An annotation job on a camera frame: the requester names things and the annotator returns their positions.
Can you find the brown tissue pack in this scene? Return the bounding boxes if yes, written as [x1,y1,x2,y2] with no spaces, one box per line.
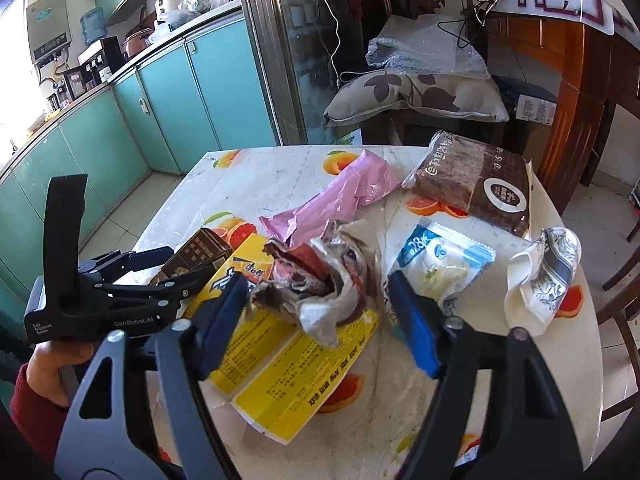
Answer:
[401,129,534,239]

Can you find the teal base kitchen cabinets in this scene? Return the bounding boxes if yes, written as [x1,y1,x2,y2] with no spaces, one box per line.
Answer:
[0,12,279,302]

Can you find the blue white snack wrapper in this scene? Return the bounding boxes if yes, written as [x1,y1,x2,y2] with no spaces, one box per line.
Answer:
[396,216,497,307]

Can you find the paper food wrapper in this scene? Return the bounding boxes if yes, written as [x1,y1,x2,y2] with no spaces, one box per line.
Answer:
[249,219,387,349]

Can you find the pink plastic wrapper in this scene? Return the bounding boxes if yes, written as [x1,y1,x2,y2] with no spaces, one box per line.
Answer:
[259,149,404,249]

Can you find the brown wooden dining chair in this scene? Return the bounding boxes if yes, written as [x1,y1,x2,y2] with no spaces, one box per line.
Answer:
[596,239,640,427]

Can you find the person's left forearm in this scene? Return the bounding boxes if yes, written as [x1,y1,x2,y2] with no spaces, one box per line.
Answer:
[10,364,69,467]

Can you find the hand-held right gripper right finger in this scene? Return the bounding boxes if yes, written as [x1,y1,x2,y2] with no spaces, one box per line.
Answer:
[387,270,593,480]

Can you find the white cable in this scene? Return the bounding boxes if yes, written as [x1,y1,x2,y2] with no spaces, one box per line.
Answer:
[320,0,366,86]

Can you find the dark brown drink carton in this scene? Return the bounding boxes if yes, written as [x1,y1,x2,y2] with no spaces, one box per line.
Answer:
[157,227,234,287]

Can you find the white kitchen countertop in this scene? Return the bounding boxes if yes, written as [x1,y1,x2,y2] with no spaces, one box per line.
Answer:
[0,0,247,173]

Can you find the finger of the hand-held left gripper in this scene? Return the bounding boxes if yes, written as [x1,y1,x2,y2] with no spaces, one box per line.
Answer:
[96,269,214,312]
[99,246,174,282]

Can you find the red brown wooden table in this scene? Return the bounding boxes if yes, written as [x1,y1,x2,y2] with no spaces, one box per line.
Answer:
[484,0,640,217]

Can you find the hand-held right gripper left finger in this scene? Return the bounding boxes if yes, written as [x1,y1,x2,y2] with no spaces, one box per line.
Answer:
[52,272,251,480]

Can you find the person's left hand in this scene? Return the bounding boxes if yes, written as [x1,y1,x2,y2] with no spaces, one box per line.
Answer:
[26,341,97,407]

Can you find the grey wall water heater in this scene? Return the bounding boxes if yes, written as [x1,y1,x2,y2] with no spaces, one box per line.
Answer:
[25,0,72,64]

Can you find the brown rice cooker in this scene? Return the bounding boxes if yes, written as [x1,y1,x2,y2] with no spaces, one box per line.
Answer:
[122,14,159,57]

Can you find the floral print paper cup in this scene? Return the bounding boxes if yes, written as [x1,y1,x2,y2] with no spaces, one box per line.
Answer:
[504,226,584,337]

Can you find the blue water jug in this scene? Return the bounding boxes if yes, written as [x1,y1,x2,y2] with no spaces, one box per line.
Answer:
[80,7,106,47]

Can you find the floral print pillow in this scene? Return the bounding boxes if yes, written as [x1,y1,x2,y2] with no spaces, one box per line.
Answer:
[321,69,511,129]

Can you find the black cable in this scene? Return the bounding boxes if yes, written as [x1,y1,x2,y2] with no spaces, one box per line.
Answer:
[436,0,501,45]

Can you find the yellow plastic packaging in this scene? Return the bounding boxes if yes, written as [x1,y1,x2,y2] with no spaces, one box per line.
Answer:
[184,232,379,447]

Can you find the bubble wrap bag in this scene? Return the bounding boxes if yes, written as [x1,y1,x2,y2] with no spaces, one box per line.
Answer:
[364,14,494,82]

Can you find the white red patterned table cover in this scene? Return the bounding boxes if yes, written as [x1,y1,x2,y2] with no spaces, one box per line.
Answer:
[501,0,640,37]

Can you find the glass sliding door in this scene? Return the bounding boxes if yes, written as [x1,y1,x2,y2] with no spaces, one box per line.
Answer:
[234,0,362,149]

